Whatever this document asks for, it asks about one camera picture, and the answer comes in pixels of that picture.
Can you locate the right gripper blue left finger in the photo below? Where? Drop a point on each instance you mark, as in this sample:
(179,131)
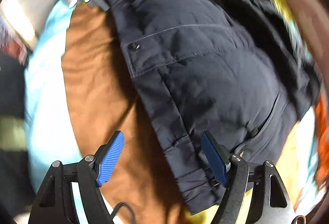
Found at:
(55,203)

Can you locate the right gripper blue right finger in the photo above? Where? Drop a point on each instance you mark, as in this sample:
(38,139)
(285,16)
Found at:
(269,201)

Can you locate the dark navy padded jacket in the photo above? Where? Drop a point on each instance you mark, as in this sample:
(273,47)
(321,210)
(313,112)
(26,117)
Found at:
(229,67)

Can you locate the colourful cartoon bed sheet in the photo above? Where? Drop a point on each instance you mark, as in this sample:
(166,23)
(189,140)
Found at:
(79,92)

